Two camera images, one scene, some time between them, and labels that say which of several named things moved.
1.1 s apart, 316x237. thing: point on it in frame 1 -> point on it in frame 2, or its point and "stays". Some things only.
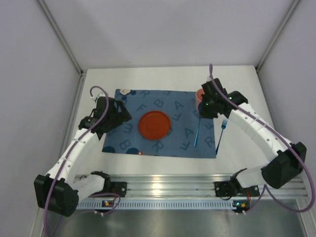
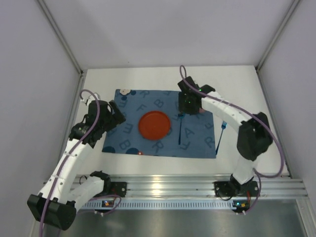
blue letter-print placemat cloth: (190, 135) stays
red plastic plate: (154, 125) stays
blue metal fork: (223, 126) stays
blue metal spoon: (197, 132) -> (180, 116)
